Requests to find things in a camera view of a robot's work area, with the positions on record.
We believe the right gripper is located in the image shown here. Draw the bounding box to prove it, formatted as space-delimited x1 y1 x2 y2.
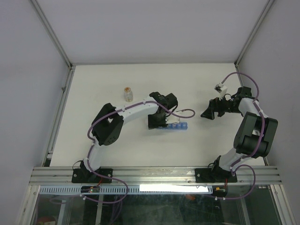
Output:
201 93 242 120

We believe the blue weekly pill organizer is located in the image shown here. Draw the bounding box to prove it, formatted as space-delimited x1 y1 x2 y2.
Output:
158 122 188 130

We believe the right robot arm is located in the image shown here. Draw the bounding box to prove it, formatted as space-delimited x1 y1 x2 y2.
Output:
195 87 278 183

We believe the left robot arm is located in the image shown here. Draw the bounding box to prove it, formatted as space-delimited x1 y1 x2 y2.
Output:
72 92 178 183

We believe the clear jar with gold lid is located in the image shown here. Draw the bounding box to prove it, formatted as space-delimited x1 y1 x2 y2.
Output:
124 87 133 102

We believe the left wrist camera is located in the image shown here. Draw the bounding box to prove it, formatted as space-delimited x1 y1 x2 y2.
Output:
166 115 180 124

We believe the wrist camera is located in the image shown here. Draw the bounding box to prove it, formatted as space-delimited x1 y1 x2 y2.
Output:
166 115 180 124
214 82 228 99

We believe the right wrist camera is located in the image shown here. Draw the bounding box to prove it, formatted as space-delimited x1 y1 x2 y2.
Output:
214 82 228 99

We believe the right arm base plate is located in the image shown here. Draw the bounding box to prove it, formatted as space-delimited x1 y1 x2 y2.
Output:
195 168 237 183

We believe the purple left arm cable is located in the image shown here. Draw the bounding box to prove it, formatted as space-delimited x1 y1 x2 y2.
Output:
79 100 196 202

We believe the white slotted cable duct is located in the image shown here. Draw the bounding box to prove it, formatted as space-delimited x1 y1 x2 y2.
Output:
39 184 213 195

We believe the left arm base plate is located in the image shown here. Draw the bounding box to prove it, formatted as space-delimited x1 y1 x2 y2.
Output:
71 168 113 184

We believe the aluminium mounting rail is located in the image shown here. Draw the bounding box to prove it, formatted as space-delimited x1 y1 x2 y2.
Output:
29 165 282 186

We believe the right aluminium frame post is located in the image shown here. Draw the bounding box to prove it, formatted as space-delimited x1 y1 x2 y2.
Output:
235 0 275 68

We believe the aluminium frame post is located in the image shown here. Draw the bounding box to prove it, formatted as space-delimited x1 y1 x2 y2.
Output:
30 0 73 68
235 0 275 68

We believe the left aluminium frame post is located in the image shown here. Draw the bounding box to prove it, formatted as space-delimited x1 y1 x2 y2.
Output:
30 0 73 68

